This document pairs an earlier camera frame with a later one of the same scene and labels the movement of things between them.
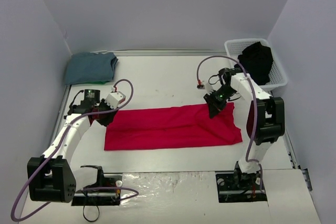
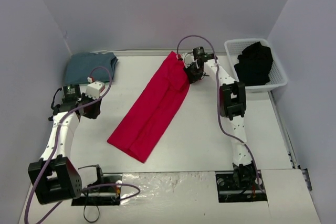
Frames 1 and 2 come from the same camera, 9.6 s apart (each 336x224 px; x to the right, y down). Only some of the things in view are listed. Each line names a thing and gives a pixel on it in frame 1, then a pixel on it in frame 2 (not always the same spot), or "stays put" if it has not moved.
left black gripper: [105, 115] -> [92, 109]
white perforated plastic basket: [277, 76] stays put
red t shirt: [145, 128] -> [151, 113]
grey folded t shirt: [90, 67] stays put
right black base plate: [234, 186] stays put
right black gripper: [214, 101] -> [193, 74]
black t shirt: [257, 60] stays put
